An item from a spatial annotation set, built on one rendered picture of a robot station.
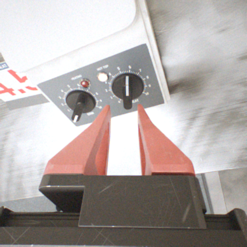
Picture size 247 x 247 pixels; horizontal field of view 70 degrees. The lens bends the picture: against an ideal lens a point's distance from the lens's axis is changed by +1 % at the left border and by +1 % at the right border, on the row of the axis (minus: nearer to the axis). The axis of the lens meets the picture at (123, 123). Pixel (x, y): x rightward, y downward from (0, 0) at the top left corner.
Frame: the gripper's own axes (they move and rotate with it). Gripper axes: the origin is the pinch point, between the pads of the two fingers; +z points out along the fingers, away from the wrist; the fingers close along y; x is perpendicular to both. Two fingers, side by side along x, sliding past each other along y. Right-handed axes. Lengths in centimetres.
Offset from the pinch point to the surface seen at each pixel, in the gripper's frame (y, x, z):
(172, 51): -5.4, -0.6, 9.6
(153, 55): -2.7, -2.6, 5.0
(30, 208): 90, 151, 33
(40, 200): 78, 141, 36
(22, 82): 13.7, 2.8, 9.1
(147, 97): -2.4, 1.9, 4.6
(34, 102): 13.8, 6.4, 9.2
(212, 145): -11.2, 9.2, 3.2
